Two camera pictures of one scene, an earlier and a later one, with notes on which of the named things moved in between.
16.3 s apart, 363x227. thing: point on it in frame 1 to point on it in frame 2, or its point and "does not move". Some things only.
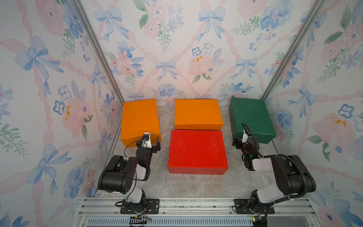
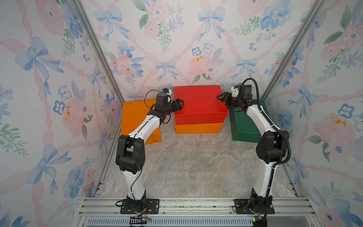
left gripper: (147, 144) to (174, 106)
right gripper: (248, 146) to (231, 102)
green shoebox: (254, 112) does not move
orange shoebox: (139, 117) does not move
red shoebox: (200, 152) to (201, 105)
